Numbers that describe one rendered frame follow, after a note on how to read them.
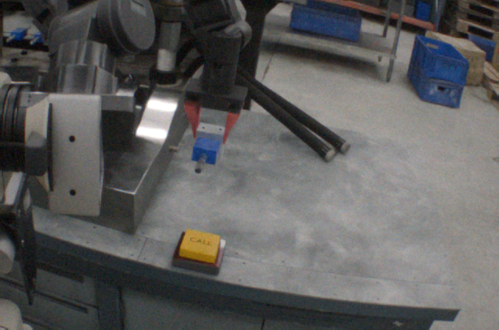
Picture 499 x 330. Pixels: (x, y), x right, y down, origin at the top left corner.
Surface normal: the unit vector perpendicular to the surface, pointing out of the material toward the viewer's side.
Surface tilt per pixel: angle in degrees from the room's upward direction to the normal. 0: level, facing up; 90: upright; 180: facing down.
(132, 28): 63
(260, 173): 0
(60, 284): 90
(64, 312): 90
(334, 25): 93
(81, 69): 37
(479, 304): 0
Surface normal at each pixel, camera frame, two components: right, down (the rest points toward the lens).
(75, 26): -0.37, -0.37
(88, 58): 0.44, -0.40
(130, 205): -0.12, 0.44
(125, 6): 0.93, -0.19
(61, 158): 0.19, 0.35
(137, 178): 0.14, -0.88
